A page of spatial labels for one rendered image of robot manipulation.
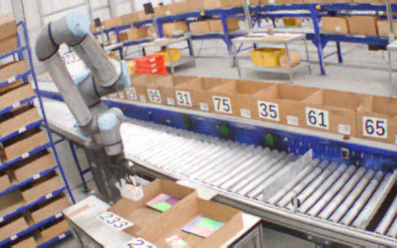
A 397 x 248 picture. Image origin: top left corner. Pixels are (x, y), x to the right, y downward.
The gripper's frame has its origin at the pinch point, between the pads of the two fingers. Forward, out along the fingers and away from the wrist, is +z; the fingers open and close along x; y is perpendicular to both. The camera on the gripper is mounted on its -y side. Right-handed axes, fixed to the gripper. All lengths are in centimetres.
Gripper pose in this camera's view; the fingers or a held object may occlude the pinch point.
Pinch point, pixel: (130, 190)
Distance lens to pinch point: 176.9
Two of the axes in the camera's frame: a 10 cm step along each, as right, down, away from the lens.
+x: -5.8, 3.8, -7.3
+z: 1.9, 9.3, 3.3
